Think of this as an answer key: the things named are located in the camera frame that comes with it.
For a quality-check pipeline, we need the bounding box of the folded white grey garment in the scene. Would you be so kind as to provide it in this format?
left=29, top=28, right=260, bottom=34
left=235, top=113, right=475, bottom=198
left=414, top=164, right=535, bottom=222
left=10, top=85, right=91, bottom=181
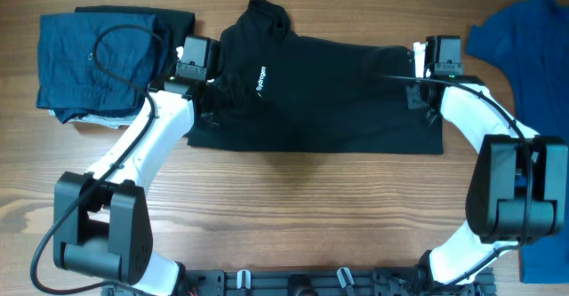
left=69, top=114, right=136, bottom=130

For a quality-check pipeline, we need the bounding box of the blue t-shirt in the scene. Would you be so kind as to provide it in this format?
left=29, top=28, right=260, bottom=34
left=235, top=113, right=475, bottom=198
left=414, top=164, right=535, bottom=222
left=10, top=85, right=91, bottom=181
left=464, top=0, right=569, bottom=284

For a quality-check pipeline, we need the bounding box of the black t-shirt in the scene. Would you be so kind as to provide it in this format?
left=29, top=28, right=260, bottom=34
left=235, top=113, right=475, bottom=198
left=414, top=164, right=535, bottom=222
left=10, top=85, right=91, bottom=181
left=188, top=0, right=443, bottom=155

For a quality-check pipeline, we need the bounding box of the folded black garment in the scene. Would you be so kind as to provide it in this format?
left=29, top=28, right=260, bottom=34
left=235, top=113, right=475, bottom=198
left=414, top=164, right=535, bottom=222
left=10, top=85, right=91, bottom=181
left=75, top=5, right=195, bottom=48

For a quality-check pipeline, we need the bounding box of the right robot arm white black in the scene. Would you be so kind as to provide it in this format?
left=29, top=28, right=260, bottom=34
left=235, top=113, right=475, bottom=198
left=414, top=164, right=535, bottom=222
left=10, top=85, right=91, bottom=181
left=406, top=36, right=568, bottom=294

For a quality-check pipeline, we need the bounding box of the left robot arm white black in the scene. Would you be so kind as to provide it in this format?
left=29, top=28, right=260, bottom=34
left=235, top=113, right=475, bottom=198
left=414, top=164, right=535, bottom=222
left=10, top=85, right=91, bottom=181
left=48, top=38, right=219, bottom=295

